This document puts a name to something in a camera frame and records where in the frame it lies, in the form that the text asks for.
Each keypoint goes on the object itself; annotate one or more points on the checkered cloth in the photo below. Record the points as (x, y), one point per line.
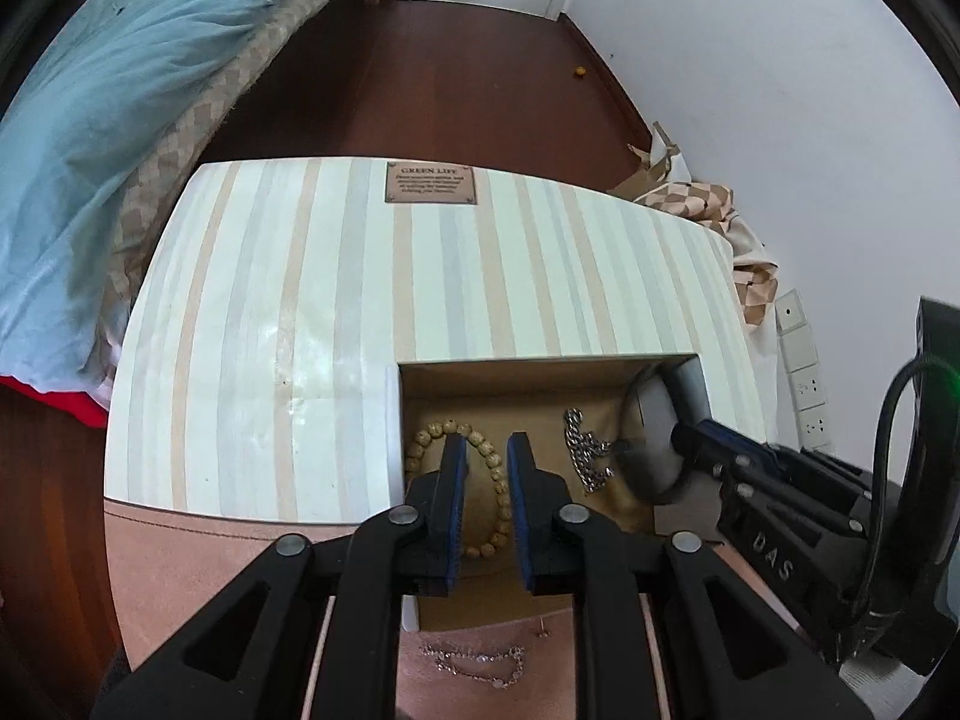
(720, 217)

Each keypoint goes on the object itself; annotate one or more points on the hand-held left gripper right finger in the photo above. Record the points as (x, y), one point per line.
(523, 517)

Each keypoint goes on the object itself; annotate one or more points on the small pink earring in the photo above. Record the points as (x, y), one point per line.
(541, 626)

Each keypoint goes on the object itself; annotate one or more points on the grey round pouch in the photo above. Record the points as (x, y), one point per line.
(652, 435)

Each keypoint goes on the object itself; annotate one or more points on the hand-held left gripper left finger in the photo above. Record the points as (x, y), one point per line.
(452, 510)

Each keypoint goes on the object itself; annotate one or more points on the pink suede tray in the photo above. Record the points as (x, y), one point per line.
(187, 562)

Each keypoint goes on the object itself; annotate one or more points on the white power strip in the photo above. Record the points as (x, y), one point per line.
(806, 382)

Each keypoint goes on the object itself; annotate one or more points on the brown cardboard pieces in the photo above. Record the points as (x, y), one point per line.
(645, 165)

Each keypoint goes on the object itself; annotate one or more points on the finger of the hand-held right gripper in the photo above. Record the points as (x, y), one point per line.
(780, 499)
(712, 441)

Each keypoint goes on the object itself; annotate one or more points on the red cloth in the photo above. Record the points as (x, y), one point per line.
(71, 397)

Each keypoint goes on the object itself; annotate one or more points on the light blue blanket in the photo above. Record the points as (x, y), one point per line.
(112, 127)

